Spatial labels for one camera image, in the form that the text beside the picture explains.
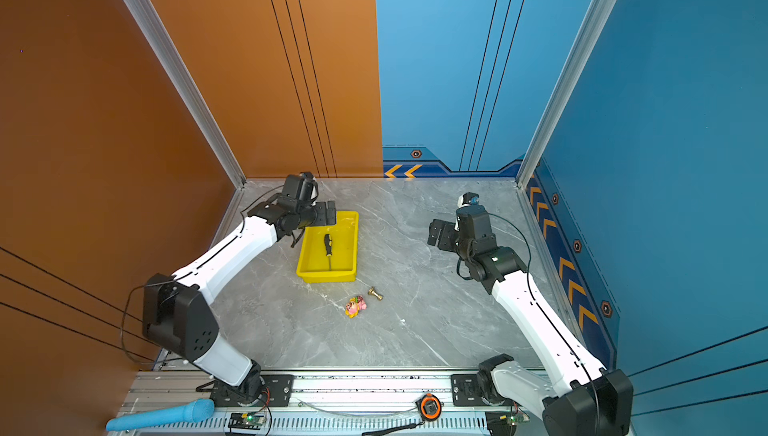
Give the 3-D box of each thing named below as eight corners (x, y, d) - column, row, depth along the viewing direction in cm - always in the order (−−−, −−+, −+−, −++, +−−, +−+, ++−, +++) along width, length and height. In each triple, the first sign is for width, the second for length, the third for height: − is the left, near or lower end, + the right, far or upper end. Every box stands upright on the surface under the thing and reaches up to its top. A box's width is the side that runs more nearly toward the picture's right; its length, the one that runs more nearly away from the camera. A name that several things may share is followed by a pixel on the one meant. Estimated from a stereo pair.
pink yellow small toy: (349, 321, 87) (347, 316, 84) (343, 309, 89) (341, 304, 86) (367, 309, 89) (366, 305, 86) (361, 298, 91) (360, 293, 88)
